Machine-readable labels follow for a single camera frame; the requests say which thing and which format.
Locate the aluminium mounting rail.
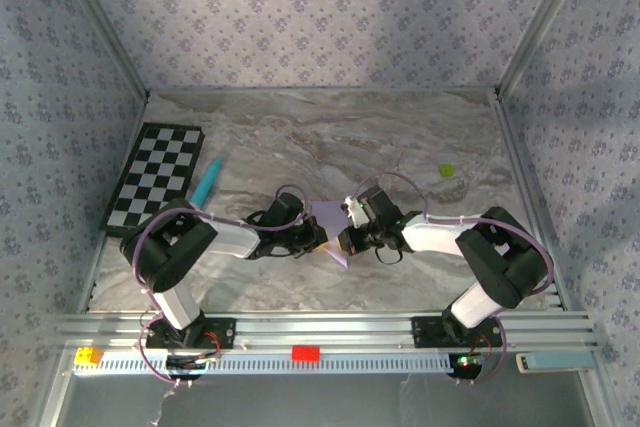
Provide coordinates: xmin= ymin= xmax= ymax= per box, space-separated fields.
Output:
xmin=53 ymin=311 xmax=601 ymax=354

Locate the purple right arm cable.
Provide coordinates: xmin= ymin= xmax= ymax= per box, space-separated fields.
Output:
xmin=352 ymin=171 xmax=556 ymax=387

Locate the teal pen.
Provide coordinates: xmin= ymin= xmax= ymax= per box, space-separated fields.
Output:
xmin=188 ymin=156 xmax=225 ymax=211

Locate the aluminium frame bar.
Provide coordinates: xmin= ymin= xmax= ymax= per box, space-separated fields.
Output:
xmin=77 ymin=94 xmax=151 ymax=316
xmin=49 ymin=0 xmax=153 ymax=101
xmin=496 ymin=0 xmax=599 ymax=98
xmin=147 ymin=86 xmax=501 ymax=96
xmin=492 ymin=91 xmax=574 ymax=311

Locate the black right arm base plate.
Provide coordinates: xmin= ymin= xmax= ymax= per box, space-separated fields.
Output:
xmin=411 ymin=315 xmax=504 ymax=350

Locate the lavender paper sheet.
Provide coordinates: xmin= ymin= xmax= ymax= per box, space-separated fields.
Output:
xmin=309 ymin=200 xmax=351 ymax=268

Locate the white slotted cable duct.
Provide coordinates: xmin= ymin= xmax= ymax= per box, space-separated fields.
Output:
xmin=72 ymin=349 xmax=484 ymax=376

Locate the thin black cable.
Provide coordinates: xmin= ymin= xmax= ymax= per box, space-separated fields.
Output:
xmin=373 ymin=242 xmax=404 ymax=265

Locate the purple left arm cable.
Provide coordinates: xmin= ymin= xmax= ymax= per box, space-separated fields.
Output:
xmin=130 ymin=184 xmax=309 ymax=389

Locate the grey blue box device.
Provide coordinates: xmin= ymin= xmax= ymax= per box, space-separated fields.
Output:
xmin=515 ymin=350 xmax=597 ymax=374

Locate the black circuit board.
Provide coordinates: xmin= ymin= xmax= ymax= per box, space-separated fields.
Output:
xmin=446 ymin=351 xmax=489 ymax=381
xmin=164 ymin=352 xmax=224 ymax=381

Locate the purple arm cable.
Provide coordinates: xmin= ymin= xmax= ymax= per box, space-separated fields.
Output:
xmin=352 ymin=171 xmax=556 ymax=387
xmin=130 ymin=184 xmax=309 ymax=389

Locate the black and white checkerboard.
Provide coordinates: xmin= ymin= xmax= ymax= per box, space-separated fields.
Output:
xmin=103 ymin=121 xmax=206 ymax=241

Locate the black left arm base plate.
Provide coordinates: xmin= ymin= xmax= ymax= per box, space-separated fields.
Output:
xmin=144 ymin=316 xmax=237 ymax=351

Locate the yellow block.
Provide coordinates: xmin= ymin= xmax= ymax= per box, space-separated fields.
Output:
xmin=74 ymin=347 xmax=104 ymax=366

